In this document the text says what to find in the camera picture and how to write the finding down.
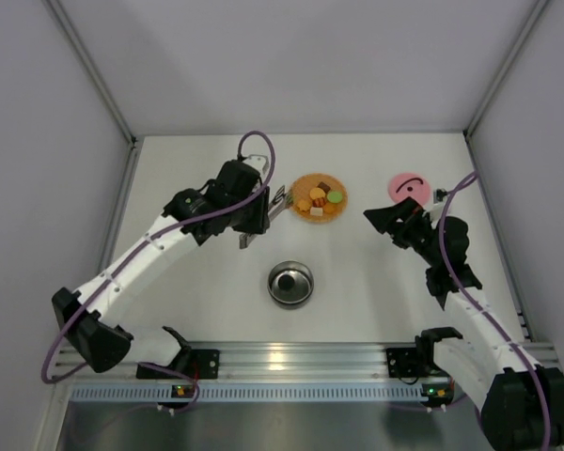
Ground stainless steel tongs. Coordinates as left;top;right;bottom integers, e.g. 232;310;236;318
239;185;292;250

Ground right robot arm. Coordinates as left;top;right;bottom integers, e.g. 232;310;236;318
364;197;564;450

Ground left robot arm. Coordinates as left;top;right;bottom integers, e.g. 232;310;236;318
52;155;273;374

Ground pink lunch box lid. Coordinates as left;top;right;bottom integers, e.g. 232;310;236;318
387;173;431;206

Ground round steel lunch box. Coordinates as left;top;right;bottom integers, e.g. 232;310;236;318
267;260;315;309

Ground green sandwich cookie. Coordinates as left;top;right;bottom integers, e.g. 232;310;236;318
327;191;343;204

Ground orange round cookie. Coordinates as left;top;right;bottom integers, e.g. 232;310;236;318
323;203;337;214

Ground woven bamboo tray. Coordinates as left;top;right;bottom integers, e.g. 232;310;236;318
290;173;349;224

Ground red striped bacon piece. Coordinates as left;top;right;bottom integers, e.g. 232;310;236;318
313;197;326;208

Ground yellow maple leaf cookie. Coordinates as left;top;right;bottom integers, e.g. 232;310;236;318
296;199;312;211

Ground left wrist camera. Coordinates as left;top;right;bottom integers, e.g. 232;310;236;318
240;154;270;177

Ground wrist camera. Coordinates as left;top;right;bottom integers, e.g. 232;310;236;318
427;189;450;222
240;154;270;177

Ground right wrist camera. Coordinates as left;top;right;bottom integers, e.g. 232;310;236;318
427;189;450;222

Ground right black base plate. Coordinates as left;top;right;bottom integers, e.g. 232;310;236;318
384;347;431;380

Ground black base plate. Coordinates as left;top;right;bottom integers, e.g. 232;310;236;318
135;348;220;380
384;347;431;380

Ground aluminium mounting rail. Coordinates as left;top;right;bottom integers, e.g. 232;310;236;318
49;342;561;382

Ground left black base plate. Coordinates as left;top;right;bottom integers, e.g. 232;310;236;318
135;348;220;380

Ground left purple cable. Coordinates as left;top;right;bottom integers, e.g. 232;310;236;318
40;131;276;414

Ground left aluminium frame post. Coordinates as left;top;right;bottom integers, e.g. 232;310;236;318
41;0;136;146

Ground aluminium frame post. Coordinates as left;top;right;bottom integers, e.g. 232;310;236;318
462;0;553;144
41;0;136;146

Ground right aluminium frame post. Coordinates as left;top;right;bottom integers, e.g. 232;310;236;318
462;0;553;144

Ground slotted cable duct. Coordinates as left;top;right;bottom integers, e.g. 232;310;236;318
68;381;457;404

